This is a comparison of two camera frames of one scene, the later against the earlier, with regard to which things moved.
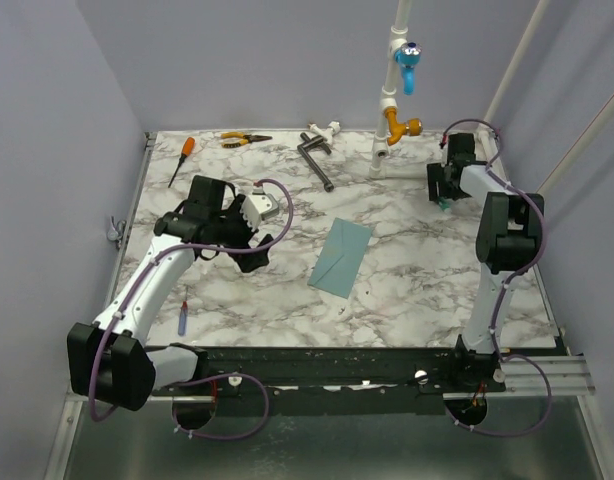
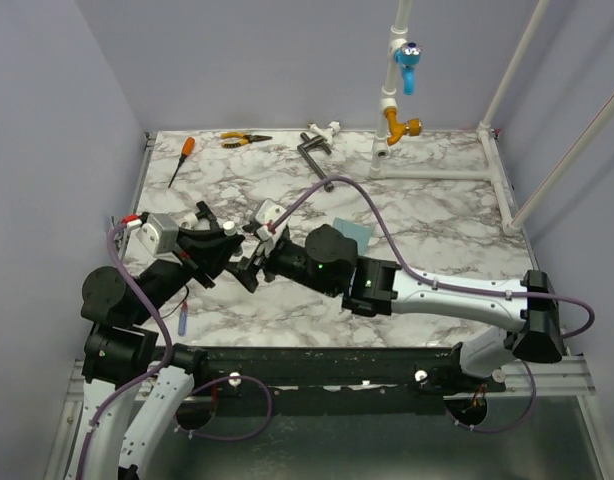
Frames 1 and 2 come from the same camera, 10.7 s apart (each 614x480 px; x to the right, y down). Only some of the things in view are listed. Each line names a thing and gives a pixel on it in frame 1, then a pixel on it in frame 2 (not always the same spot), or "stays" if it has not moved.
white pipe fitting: (332, 129) stays
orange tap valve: (397, 129) stays
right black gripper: (434, 174) to (245, 270)
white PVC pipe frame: (389, 97) stays
